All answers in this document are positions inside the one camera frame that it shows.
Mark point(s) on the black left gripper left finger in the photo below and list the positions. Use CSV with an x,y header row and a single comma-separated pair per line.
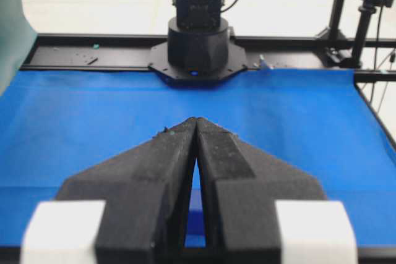
x,y
147,191

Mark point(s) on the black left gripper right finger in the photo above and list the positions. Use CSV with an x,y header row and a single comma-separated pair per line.
x,y
239,185

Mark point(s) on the blue table mat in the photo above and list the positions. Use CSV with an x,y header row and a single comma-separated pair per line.
x,y
57,123

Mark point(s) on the green backdrop curtain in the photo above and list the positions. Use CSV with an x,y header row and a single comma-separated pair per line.
x,y
17,40

